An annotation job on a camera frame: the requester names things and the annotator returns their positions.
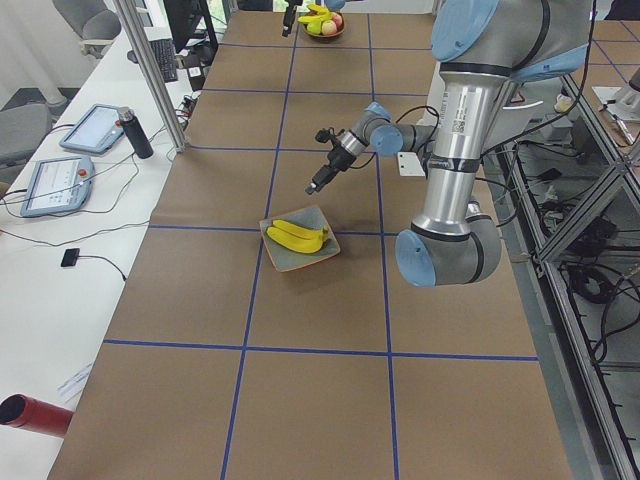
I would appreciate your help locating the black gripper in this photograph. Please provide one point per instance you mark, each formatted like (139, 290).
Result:
(335, 160)

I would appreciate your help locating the yellow banana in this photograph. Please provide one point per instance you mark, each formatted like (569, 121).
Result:
(294, 243)
(299, 231)

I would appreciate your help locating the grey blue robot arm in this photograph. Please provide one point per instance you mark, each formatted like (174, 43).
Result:
(376, 129)
(480, 46)

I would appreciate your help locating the grey square plate orange rim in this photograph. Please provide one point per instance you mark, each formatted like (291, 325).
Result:
(285, 260)

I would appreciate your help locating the brown fruit basket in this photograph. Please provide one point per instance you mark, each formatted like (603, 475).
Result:
(323, 38)

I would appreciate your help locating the banana in basket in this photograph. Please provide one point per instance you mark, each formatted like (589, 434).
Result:
(314, 19)

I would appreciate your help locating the red yellow apple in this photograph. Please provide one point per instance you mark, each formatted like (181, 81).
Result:
(332, 26)

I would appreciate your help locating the black water bottle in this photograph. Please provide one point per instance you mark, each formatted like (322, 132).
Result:
(134, 132)

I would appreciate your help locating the black keyboard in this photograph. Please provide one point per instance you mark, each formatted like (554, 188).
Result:
(164, 54)

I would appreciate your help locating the black computer monitor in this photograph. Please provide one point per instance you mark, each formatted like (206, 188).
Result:
(184, 17)

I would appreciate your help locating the upper teach pendant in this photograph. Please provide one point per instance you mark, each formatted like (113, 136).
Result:
(96, 132)

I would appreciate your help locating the teach pendant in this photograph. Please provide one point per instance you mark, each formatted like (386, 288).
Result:
(59, 185)
(96, 132)

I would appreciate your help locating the grey office chair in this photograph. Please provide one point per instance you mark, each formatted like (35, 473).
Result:
(96, 26)

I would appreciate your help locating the lower teach pendant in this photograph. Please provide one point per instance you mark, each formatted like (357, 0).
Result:
(59, 185)

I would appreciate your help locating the small black puck device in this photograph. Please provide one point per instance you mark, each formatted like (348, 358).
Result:
(70, 257)

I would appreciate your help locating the red cylinder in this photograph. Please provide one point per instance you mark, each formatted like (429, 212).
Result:
(22, 412)

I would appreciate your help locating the aluminium frame post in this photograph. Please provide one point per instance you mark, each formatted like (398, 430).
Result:
(140, 45)

